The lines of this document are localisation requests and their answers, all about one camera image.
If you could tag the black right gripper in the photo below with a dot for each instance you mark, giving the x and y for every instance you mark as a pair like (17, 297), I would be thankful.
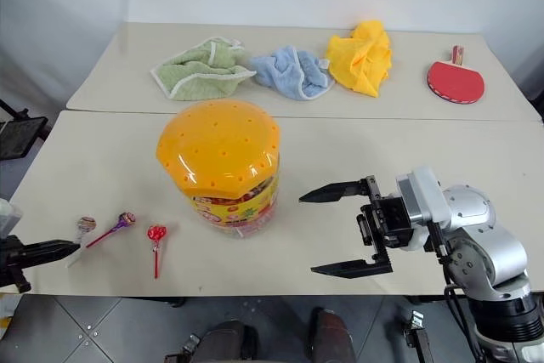
(389, 218)

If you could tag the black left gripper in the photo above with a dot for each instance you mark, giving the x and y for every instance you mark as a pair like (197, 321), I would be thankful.
(13, 259)

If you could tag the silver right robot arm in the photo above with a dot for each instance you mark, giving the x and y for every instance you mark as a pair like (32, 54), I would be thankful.
(501, 252)

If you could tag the clear plastic lollipop jar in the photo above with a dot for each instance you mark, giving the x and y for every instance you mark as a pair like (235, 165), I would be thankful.
(238, 210)

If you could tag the yellow perforated jar lid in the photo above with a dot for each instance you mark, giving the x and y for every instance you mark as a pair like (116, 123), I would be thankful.
(217, 146)

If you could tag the striped white-stick lollipop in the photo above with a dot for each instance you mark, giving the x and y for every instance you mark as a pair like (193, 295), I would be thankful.
(87, 224)

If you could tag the purple lollipop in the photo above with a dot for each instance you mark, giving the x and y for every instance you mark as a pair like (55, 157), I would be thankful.
(126, 220)

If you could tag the red lollipop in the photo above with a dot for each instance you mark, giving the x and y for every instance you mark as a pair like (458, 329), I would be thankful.
(156, 233)

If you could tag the dark rounded shape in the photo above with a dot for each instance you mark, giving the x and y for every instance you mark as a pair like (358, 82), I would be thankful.
(227, 342)
(333, 337)

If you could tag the black metal stand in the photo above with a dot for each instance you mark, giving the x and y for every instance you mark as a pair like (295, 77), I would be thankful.
(19, 135)

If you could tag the blue towel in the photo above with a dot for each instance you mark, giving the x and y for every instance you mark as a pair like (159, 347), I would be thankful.
(293, 69)

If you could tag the yellow towel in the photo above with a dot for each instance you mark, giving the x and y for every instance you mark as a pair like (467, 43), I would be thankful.
(361, 57)

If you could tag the red table tennis paddle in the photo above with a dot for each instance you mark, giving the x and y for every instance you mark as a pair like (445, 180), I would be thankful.
(455, 80)

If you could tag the green towel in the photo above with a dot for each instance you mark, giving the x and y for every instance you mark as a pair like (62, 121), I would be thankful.
(200, 69)

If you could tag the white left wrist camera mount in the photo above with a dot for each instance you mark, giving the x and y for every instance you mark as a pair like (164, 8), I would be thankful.
(7, 216)

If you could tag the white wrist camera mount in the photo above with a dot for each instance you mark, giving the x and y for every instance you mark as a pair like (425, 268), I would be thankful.
(425, 201)
(7, 216)

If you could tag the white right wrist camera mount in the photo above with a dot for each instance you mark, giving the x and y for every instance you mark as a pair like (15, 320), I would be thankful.
(425, 201)

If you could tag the black metal bracket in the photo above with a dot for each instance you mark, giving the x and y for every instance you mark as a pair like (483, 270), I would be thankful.
(416, 333)

